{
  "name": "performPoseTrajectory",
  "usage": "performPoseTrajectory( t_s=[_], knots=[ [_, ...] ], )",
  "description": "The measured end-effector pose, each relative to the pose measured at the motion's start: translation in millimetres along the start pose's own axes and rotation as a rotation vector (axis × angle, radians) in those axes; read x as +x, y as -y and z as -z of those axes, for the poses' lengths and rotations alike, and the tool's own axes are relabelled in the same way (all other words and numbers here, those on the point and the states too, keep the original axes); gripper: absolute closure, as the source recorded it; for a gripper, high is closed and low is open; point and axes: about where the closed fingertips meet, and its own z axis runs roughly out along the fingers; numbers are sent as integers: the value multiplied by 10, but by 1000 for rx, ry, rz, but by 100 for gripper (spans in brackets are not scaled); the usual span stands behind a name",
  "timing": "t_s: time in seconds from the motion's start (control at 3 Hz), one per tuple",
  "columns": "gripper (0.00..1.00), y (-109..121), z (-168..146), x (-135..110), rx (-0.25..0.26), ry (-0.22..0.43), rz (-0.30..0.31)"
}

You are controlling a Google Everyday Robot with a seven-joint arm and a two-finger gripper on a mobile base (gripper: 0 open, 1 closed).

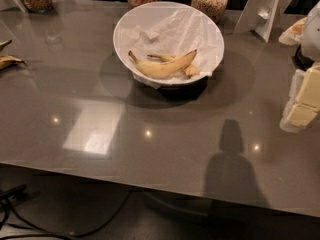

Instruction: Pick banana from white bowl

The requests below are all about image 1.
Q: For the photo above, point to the white angled stand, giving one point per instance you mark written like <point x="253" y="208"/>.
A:
<point x="260" y="16"/>

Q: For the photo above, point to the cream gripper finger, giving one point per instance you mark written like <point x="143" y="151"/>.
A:
<point x="304" y="100"/>
<point x="293" y="35"/>

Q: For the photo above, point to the white stand top left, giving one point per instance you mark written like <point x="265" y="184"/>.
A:
<point x="8" y="4"/>

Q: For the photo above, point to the large yellow banana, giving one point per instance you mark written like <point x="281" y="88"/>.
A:
<point x="162" y="70"/>

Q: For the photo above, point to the white bowl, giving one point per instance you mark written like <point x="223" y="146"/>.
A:
<point x="133" y="20"/>

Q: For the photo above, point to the white plastic bowl liner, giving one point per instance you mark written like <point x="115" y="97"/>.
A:
<point x="176" y="30"/>

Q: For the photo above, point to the banana peel on table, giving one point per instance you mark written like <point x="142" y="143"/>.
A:
<point x="9" y="60"/>

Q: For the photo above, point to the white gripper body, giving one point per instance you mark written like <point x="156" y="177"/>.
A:
<point x="312" y="34"/>

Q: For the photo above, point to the small yellow banana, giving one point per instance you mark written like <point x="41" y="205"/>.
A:
<point x="189" y="71"/>

